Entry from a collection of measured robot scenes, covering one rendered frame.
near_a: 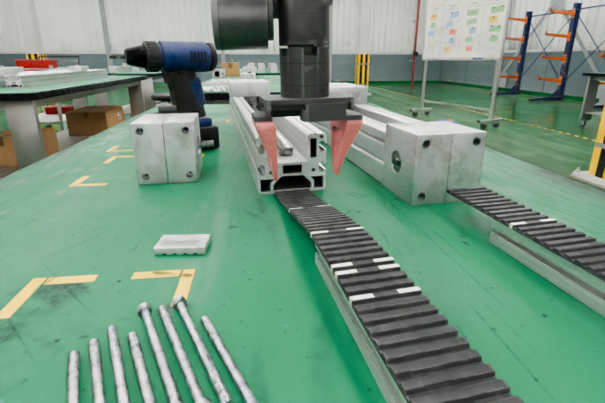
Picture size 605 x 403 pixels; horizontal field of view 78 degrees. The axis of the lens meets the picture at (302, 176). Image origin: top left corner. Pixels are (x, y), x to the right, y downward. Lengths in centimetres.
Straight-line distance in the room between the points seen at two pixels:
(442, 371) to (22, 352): 26
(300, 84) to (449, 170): 23
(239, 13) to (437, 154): 29
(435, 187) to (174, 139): 38
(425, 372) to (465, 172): 36
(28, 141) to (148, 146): 229
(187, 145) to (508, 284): 45
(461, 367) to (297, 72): 31
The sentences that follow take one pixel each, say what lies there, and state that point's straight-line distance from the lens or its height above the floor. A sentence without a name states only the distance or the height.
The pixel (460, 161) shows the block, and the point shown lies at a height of 84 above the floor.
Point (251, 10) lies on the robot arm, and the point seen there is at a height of 101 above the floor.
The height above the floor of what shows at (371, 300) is 81.
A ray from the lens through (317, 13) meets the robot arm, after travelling 43.
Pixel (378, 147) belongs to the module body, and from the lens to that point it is 59.
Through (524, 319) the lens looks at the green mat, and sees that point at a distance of 34.
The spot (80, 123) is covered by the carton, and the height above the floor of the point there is 35.
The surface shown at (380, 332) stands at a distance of 24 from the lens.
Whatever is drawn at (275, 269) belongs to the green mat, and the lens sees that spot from 36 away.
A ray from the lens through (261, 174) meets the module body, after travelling 54.
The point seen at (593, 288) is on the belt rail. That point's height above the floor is 79.
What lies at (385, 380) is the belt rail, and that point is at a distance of 24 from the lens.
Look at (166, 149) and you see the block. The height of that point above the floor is 83.
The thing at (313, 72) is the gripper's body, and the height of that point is 95.
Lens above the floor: 96
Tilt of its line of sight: 17 degrees down
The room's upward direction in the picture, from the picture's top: straight up
